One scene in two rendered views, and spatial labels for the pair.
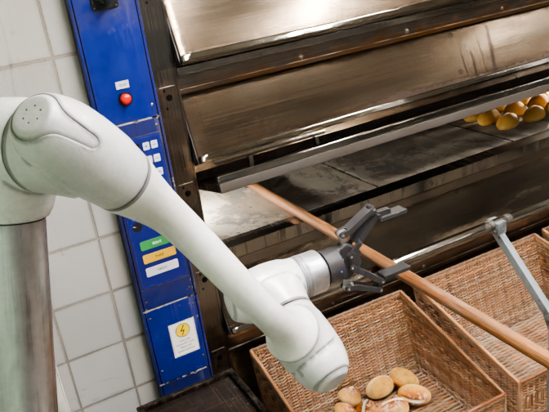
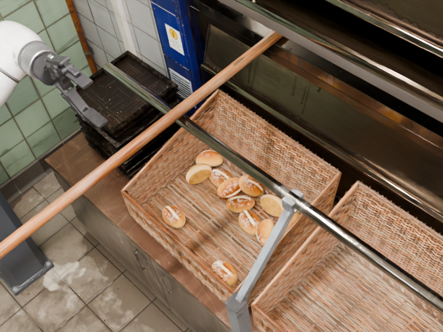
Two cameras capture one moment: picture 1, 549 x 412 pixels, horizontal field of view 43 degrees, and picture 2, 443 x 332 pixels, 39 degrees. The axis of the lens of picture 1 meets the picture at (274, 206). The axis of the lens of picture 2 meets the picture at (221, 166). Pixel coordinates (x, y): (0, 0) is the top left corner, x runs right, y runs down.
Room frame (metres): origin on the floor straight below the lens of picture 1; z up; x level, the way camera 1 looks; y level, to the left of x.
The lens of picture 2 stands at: (1.41, -1.38, 2.38)
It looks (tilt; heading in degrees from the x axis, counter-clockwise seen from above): 52 degrees down; 78
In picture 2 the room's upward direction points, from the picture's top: 10 degrees counter-clockwise
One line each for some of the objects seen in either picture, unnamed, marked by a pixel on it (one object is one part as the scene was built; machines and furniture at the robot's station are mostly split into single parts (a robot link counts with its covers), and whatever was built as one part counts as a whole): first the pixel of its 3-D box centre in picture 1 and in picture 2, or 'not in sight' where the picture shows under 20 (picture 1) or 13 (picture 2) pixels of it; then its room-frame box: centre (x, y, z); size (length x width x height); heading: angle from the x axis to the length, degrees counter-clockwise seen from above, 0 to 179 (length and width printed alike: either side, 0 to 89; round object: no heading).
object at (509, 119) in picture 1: (493, 98); not in sight; (2.78, -0.96, 1.21); 0.61 x 0.48 x 0.06; 25
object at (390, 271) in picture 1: (394, 270); (95, 118); (1.35, -0.24, 1.27); 0.07 x 0.03 x 0.01; 115
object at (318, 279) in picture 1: (309, 273); (39, 61); (1.26, -0.05, 1.34); 0.09 x 0.06 x 0.09; 25
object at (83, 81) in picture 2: (390, 213); (79, 78); (1.35, -0.24, 1.40); 0.07 x 0.03 x 0.01; 115
